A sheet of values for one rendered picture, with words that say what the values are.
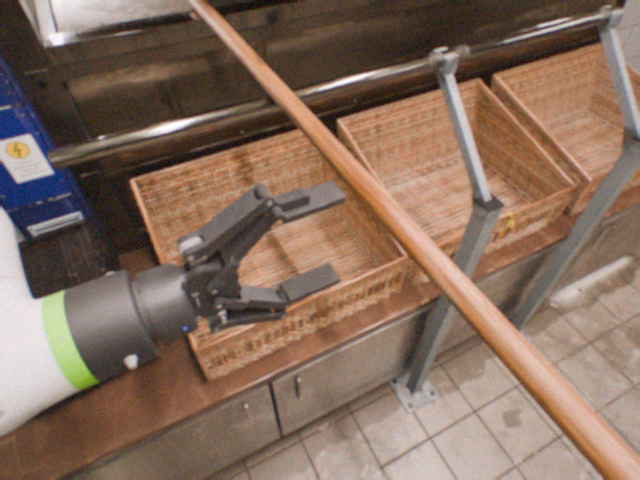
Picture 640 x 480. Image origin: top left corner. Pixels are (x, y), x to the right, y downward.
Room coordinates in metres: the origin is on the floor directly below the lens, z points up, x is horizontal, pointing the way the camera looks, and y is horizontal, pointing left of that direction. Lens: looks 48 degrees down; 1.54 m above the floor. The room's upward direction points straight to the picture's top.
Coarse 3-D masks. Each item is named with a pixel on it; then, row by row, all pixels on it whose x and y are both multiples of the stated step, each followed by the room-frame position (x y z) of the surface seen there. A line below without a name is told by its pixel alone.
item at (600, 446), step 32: (192, 0) 1.01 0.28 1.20; (224, 32) 0.83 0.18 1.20; (256, 64) 0.70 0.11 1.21; (288, 96) 0.59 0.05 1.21; (320, 128) 0.51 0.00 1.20; (352, 160) 0.44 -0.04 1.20; (384, 192) 0.38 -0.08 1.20; (384, 224) 0.34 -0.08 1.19; (416, 224) 0.33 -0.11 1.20; (416, 256) 0.28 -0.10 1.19; (448, 288) 0.24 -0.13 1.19; (480, 320) 0.20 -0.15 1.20; (512, 352) 0.17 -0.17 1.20; (544, 384) 0.14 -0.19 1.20; (576, 416) 0.12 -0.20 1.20; (608, 448) 0.09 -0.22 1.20
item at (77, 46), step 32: (256, 0) 1.08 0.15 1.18; (288, 0) 1.08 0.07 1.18; (320, 0) 1.10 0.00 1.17; (352, 0) 1.14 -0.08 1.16; (384, 0) 1.19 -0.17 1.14; (96, 32) 0.89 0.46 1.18; (128, 32) 0.90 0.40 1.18; (160, 32) 0.92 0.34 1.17; (192, 32) 0.95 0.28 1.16; (64, 64) 0.83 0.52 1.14
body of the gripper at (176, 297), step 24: (168, 264) 0.25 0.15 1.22; (216, 264) 0.26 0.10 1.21; (144, 288) 0.22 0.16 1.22; (168, 288) 0.22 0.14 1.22; (192, 288) 0.24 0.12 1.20; (240, 288) 0.26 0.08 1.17; (168, 312) 0.21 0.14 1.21; (192, 312) 0.21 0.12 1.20; (216, 312) 0.24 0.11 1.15; (168, 336) 0.19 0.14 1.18
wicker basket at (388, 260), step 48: (288, 144) 1.01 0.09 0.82; (144, 192) 0.81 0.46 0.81; (192, 192) 0.86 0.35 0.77; (240, 192) 0.91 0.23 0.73; (288, 240) 0.85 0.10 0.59; (336, 240) 0.85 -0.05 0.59; (384, 240) 0.74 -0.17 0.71; (336, 288) 0.57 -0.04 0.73; (384, 288) 0.64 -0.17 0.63; (192, 336) 0.44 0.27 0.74; (240, 336) 0.45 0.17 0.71; (288, 336) 0.50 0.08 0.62
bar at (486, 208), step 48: (480, 48) 0.85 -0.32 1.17; (624, 96) 0.92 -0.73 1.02; (96, 144) 0.52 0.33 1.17; (144, 144) 0.54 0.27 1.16; (624, 144) 0.87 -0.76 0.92; (480, 192) 0.64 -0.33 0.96; (480, 240) 0.60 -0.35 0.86; (576, 240) 0.83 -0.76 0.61; (432, 336) 0.61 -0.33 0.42; (528, 336) 0.84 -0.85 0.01
